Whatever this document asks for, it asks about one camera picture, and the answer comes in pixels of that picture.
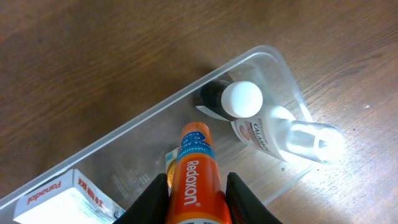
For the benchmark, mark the white spray bottle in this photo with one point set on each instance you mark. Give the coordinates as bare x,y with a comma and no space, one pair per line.
275,131

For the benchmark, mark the orange tablet tube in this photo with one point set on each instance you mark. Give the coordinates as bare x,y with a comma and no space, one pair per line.
196,194

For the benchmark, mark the small gold lid jar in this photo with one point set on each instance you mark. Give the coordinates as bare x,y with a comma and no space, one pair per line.
170,162

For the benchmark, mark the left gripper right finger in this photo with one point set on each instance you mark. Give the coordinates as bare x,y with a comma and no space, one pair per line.
244,206

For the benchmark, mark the clear plastic container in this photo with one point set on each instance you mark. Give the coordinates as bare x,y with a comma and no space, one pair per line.
124,162

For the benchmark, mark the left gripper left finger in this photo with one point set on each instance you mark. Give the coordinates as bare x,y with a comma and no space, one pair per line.
151,206

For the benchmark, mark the dark brown syrup bottle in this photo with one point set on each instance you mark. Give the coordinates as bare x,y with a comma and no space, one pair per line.
228,101

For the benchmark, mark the white green medicine box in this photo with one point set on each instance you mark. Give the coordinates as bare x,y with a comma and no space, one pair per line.
70,198

